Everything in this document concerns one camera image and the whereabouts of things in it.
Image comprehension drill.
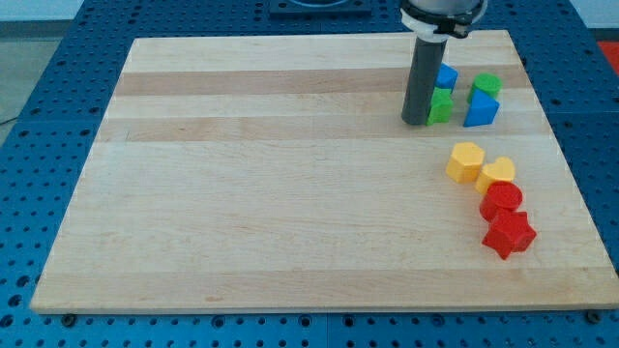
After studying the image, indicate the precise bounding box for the red cylinder block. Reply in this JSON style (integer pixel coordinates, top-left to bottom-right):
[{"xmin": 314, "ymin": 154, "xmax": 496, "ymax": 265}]
[{"xmin": 479, "ymin": 181, "xmax": 523, "ymax": 221}]

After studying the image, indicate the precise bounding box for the yellow hexagon block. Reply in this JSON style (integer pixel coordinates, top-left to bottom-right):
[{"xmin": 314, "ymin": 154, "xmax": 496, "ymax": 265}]
[{"xmin": 445, "ymin": 142, "xmax": 486, "ymax": 184}]

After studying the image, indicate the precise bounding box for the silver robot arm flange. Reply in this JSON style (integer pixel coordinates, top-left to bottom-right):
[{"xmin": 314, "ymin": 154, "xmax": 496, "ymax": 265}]
[{"xmin": 399, "ymin": 0, "xmax": 488, "ymax": 43}]

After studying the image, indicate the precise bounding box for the blue triangular prism block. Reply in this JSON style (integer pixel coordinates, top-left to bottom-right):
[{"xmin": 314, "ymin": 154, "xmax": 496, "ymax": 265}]
[{"xmin": 463, "ymin": 90, "xmax": 500, "ymax": 128}]

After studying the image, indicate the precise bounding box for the blue cube block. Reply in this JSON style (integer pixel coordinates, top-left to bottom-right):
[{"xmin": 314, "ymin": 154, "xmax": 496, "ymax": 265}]
[{"xmin": 435, "ymin": 63, "xmax": 458, "ymax": 92}]

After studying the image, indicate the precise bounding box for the yellow heart block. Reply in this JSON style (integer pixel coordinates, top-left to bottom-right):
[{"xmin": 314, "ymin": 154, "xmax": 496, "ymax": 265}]
[{"xmin": 475, "ymin": 157, "xmax": 516, "ymax": 195}]

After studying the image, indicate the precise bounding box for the wooden board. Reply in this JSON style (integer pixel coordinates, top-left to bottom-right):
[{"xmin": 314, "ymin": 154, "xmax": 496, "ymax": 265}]
[{"xmin": 30, "ymin": 30, "xmax": 618, "ymax": 314}]

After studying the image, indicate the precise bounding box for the grey cylindrical pointer rod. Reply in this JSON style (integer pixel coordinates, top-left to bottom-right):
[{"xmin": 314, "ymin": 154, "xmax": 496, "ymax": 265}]
[{"xmin": 401, "ymin": 39, "xmax": 446, "ymax": 126}]

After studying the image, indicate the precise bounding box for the green star block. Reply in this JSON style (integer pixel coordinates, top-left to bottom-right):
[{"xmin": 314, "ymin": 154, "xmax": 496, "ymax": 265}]
[{"xmin": 426, "ymin": 87, "xmax": 454, "ymax": 126}]

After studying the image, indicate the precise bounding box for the red star block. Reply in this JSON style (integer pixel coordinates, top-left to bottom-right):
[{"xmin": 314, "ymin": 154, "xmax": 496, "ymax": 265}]
[{"xmin": 482, "ymin": 210, "xmax": 537, "ymax": 260}]

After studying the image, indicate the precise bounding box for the green cylinder block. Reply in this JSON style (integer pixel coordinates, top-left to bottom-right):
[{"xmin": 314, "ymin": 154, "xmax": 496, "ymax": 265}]
[{"xmin": 467, "ymin": 72, "xmax": 503, "ymax": 102}]

